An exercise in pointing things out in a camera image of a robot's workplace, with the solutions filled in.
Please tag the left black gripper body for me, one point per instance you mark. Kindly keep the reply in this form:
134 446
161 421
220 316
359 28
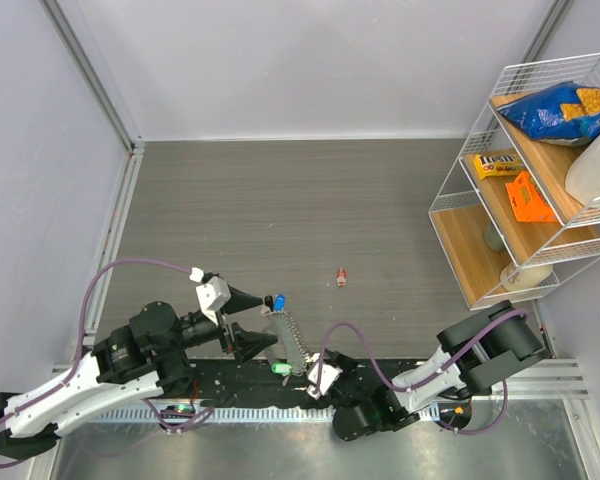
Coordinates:
215 326

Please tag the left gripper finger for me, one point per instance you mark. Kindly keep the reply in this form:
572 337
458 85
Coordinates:
247 344
240 301

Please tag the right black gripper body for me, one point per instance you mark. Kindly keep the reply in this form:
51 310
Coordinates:
348 389

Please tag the keychain with keys and strap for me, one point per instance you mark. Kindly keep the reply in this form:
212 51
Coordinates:
284 327

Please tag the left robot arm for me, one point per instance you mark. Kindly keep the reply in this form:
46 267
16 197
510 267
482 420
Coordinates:
144 359

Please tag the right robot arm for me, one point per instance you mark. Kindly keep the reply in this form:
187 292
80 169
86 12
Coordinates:
474 354

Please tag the small red key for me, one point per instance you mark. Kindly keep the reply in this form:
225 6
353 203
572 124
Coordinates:
341 277

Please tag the cream lotion bottle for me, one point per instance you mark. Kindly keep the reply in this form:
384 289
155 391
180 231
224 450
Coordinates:
515 279

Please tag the orange candy bag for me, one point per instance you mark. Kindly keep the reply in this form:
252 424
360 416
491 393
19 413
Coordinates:
527 201

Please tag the yellow candy bag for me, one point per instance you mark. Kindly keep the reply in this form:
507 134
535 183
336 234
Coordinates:
498 165

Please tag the white plastic bottle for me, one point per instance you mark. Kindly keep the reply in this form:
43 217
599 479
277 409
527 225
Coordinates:
583 178

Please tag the blue chips bag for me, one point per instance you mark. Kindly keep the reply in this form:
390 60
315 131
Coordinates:
564 114

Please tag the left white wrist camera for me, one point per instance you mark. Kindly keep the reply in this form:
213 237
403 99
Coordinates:
212 293

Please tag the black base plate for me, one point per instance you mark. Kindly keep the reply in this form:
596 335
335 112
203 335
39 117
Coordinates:
225 383

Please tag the white slotted cable duct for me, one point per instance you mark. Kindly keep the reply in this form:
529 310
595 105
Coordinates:
141 413

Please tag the white wire shelf rack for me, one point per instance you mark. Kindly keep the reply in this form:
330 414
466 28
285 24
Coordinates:
505 221

